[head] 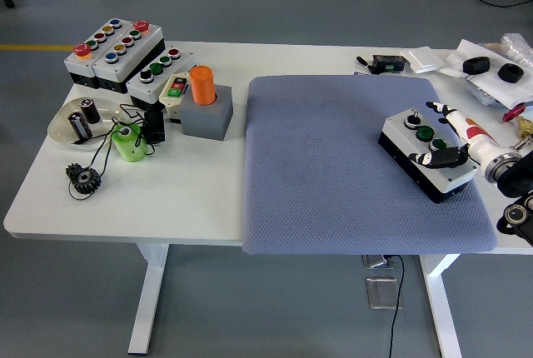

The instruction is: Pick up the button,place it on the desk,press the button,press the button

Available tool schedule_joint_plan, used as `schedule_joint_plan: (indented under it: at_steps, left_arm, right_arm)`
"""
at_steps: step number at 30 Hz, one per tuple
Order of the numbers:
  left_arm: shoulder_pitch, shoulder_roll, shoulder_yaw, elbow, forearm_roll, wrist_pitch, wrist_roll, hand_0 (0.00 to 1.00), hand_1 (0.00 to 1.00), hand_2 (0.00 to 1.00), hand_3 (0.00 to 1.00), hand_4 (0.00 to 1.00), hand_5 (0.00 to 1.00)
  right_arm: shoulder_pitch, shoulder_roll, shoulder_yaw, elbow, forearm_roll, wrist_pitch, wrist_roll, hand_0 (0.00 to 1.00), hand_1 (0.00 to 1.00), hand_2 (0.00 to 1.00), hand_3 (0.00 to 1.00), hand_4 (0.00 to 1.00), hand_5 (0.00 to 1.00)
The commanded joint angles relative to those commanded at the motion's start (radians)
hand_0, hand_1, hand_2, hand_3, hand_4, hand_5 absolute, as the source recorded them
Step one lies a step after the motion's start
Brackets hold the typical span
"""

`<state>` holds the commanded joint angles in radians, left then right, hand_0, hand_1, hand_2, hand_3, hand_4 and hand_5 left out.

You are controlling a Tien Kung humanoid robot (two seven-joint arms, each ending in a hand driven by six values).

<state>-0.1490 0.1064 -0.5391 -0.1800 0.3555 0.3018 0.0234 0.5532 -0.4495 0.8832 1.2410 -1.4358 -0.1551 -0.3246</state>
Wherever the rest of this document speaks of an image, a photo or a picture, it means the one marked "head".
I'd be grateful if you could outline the metal floor socket plate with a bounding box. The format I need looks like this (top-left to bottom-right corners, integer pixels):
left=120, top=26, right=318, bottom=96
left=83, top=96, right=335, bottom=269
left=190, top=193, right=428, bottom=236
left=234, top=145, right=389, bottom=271
left=361, top=254, right=396, bottom=270

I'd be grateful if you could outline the orange cylinder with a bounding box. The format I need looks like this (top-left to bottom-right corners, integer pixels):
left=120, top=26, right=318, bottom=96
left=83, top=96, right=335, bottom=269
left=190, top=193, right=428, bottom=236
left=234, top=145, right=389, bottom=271
left=189, top=65, right=217, bottom=107

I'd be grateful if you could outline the black cylindrical capacitor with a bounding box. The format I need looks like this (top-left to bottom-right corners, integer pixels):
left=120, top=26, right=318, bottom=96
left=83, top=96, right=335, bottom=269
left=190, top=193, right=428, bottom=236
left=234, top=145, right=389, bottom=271
left=67, top=111, right=93, bottom=142
left=78, top=98, right=102, bottom=125

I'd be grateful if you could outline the four-button control box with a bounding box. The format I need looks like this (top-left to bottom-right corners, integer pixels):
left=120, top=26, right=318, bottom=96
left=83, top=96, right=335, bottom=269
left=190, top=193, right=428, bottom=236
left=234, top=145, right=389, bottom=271
left=126, top=44, right=197, bottom=112
left=377, top=108, right=479, bottom=205

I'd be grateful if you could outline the clear shallow dish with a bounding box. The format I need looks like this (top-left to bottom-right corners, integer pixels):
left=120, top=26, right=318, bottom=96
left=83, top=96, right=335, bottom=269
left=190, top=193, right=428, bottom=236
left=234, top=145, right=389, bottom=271
left=47, top=97, right=126, bottom=152

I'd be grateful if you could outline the black metal gear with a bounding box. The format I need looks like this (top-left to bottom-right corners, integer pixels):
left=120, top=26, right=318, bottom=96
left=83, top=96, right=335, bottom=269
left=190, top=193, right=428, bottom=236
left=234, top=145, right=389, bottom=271
left=65, top=162, right=103, bottom=197

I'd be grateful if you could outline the black floor cable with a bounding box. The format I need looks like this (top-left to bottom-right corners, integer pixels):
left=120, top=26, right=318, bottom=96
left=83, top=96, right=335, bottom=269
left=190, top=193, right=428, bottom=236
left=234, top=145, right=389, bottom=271
left=386, top=254, right=406, bottom=358

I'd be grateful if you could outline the white foam sheet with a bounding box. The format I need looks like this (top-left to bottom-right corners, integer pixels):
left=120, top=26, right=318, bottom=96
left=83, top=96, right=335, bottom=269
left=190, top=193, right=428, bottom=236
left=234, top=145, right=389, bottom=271
left=439, top=38, right=533, bottom=110

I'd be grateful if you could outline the small black device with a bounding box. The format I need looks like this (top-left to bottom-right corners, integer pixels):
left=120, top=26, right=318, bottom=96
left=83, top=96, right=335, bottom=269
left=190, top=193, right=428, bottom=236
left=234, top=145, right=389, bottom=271
left=142, top=108, right=167, bottom=145

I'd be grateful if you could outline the clear bubble wrap bag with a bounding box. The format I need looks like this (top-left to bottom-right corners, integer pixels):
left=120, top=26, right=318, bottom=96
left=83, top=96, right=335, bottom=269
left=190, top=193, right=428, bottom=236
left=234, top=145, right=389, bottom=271
left=501, top=32, right=533, bottom=68

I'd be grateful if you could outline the brass valve with red handle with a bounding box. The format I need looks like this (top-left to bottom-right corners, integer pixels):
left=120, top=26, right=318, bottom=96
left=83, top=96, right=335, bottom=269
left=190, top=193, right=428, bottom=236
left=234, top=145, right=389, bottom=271
left=501, top=102, right=533, bottom=139

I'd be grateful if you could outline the clear plastic bag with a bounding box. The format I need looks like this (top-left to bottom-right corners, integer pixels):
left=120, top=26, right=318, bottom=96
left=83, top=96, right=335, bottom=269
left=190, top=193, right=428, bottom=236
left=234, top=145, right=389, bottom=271
left=464, top=74, right=507, bottom=106

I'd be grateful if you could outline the beige red-green switch box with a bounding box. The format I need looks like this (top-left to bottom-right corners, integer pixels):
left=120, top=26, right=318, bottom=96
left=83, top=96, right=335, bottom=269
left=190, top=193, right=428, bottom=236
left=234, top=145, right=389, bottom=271
left=158, top=71, right=192, bottom=122

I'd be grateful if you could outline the black rubber ring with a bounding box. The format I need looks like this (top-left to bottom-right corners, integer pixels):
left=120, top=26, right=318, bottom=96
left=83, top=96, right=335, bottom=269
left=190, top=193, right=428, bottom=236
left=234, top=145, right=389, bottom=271
left=462, top=56, right=491, bottom=76
left=497, top=63, right=525, bottom=83

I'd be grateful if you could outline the grey-blue textured mat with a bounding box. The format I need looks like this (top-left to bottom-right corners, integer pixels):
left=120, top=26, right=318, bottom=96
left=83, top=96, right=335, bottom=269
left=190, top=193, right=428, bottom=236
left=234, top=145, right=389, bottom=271
left=241, top=74, right=499, bottom=257

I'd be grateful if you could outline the thin black wire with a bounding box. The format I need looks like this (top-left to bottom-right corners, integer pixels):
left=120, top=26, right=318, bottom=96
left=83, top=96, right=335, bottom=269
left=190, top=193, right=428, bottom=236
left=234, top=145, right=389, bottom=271
left=67, top=102, right=157, bottom=201

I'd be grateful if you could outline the five-button box with mushroom button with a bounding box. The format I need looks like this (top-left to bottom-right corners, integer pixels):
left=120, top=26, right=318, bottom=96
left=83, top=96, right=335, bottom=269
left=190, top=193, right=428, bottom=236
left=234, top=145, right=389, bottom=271
left=63, top=18, right=126, bottom=89
left=91, top=19, right=167, bottom=95

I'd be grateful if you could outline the metal floor socket lid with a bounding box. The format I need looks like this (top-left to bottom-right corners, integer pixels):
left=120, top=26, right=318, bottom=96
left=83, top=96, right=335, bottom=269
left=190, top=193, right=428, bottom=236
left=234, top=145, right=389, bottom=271
left=365, top=276, right=403, bottom=311

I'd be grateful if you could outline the grey square block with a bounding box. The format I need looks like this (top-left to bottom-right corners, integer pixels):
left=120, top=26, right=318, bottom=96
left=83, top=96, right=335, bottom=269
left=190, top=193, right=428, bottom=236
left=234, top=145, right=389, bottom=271
left=178, top=85, right=234, bottom=142

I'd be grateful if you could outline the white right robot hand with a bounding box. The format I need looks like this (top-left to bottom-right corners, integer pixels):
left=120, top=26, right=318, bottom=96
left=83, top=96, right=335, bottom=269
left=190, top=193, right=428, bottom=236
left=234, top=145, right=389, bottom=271
left=408, top=101, right=507, bottom=170

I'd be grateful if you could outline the green plastic cylinder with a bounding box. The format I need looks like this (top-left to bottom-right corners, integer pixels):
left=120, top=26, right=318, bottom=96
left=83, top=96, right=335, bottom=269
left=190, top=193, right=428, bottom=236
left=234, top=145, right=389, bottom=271
left=110, top=123, right=149, bottom=163

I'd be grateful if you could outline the black box with green label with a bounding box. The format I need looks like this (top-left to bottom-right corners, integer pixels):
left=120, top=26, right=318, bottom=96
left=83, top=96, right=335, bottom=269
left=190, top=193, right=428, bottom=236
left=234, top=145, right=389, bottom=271
left=371, top=54, right=407, bottom=74

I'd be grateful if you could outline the white table leg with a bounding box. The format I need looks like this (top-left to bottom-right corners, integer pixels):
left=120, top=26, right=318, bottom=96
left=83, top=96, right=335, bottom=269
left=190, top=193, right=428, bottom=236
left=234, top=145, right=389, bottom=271
left=127, top=243, right=170, bottom=355
left=419, top=253, right=463, bottom=358

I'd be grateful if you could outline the yellow floor tape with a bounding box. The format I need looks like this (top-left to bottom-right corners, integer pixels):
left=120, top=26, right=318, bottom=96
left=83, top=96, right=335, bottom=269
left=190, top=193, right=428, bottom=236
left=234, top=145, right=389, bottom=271
left=0, top=43, right=75, bottom=52

